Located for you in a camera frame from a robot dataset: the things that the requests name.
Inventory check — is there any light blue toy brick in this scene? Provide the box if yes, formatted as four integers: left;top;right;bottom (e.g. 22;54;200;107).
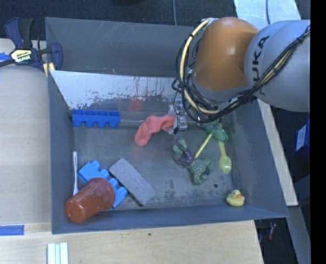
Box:
78;159;129;209

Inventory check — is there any yellow-green plastic spoon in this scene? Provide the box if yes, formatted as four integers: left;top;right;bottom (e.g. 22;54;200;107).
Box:
218;140;233;174

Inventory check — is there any small green toy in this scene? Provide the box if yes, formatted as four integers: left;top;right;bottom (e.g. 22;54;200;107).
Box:
203;122;229;143

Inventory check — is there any pink cloth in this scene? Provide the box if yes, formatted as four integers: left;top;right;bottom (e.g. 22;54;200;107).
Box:
134;114;178;147

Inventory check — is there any grey metal bin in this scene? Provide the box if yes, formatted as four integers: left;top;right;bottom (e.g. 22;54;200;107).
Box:
45;16;290;235

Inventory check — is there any grey flat block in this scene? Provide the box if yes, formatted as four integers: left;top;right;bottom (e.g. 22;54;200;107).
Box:
108;158;157;207

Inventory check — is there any yellow rubber duck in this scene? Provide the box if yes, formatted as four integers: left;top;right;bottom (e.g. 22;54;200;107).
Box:
226;189;246;207

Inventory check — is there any green toy figure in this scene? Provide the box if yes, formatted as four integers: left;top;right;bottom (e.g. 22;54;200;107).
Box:
172;138;216;186

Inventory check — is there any red-brown plastic cup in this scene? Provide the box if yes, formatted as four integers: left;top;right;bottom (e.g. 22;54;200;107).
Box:
64;177;116;224

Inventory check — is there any yellow plastic stick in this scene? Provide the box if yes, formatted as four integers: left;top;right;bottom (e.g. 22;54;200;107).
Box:
194;132;214;160

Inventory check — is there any white plastic fork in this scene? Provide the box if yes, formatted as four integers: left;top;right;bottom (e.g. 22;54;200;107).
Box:
72;151;79;196

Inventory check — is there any long blue toy block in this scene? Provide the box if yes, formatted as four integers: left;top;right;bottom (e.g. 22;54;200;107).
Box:
71;109;121;129

